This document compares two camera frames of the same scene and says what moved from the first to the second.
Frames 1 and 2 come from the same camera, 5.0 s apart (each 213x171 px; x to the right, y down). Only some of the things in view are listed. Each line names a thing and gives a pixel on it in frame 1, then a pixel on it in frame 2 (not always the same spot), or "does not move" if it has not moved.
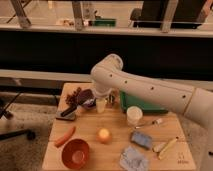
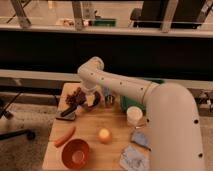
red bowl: x=75 y=153 does not move
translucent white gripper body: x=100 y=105 → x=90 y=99
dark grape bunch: x=74 y=98 does not move
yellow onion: x=104 y=136 does not move
